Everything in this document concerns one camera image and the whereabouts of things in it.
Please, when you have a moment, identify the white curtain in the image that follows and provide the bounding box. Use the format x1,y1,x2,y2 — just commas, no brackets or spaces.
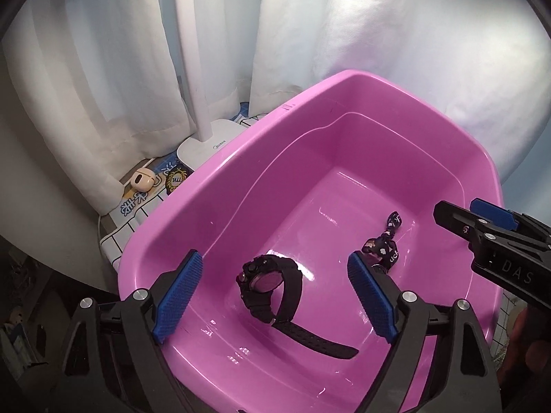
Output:
1,0,550,213

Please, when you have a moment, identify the pink plastic tub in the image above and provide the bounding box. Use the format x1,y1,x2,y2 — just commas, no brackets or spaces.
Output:
116,68,505,413

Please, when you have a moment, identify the beige earbud case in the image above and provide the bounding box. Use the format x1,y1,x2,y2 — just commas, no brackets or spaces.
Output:
130,168,156,193

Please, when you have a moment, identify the person right hand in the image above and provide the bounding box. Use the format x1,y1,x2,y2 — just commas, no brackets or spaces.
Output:
497,306,550,385

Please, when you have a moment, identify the black digital wristwatch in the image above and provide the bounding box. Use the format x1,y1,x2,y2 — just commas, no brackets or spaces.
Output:
235,255,358,360

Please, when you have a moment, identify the black patterned ribbon hair tie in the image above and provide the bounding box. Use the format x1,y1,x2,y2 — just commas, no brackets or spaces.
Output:
360,211,404,273

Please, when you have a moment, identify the white desk lamp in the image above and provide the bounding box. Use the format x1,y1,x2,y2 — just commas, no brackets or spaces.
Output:
176,0,245,170

